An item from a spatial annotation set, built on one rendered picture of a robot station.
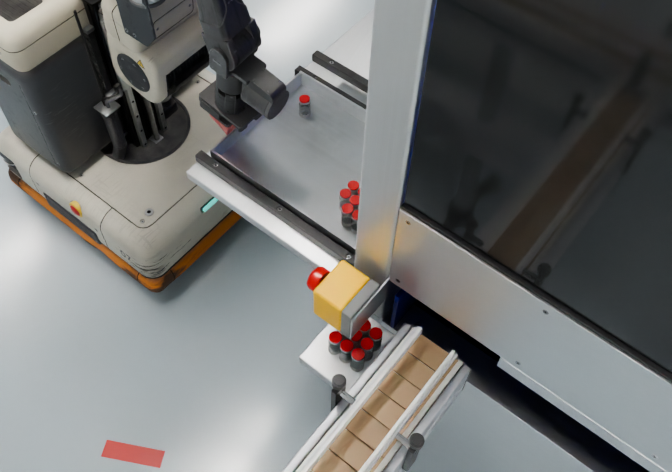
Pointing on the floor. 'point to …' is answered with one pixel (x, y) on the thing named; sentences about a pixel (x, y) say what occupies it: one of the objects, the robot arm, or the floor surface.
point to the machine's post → (392, 113)
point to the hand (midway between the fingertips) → (229, 130)
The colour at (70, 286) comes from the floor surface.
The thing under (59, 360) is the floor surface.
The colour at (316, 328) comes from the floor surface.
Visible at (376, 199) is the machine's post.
